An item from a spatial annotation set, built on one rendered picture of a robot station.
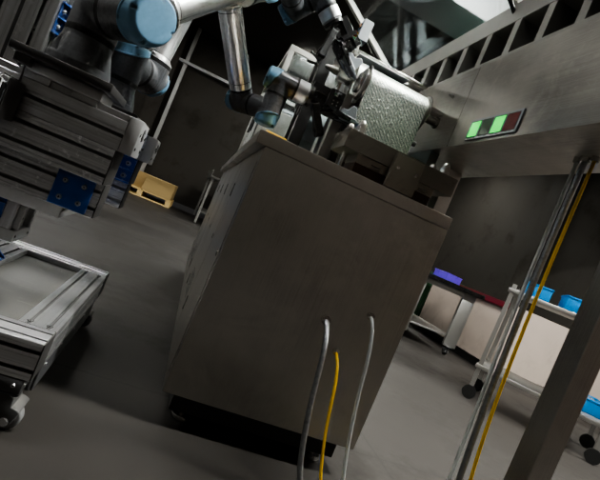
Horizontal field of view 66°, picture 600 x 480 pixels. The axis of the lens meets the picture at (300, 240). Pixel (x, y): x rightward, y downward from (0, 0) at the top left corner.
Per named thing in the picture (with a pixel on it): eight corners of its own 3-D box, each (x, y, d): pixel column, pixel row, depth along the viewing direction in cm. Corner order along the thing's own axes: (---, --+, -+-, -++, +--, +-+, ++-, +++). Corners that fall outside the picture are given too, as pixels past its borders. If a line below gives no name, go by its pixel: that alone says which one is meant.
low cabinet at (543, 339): (624, 426, 574) (651, 365, 572) (484, 372, 517) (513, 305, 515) (524, 370, 746) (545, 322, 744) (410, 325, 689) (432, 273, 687)
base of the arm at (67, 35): (32, 50, 103) (50, 8, 103) (52, 66, 118) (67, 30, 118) (101, 80, 107) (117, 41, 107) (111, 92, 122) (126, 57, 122)
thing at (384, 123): (343, 142, 162) (364, 93, 162) (400, 170, 168) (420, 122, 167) (343, 142, 162) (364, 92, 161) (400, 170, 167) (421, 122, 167)
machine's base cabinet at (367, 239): (182, 269, 378) (222, 171, 376) (254, 296, 393) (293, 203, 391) (146, 422, 133) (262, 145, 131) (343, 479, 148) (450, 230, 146)
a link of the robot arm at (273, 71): (259, 90, 158) (269, 66, 158) (289, 104, 160) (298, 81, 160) (262, 85, 150) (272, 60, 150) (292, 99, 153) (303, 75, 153)
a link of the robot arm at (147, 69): (95, 66, 155) (110, 29, 155) (118, 81, 169) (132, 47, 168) (125, 77, 153) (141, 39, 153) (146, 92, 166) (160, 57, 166)
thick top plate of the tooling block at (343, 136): (330, 149, 157) (336, 132, 157) (428, 195, 167) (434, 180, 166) (343, 145, 142) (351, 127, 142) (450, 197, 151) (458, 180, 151)
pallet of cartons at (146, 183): (171, 206, 1049) (179, 187, 1048) (170, 209, 961) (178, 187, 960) (112, 183, 1015) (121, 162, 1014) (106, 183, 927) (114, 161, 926)
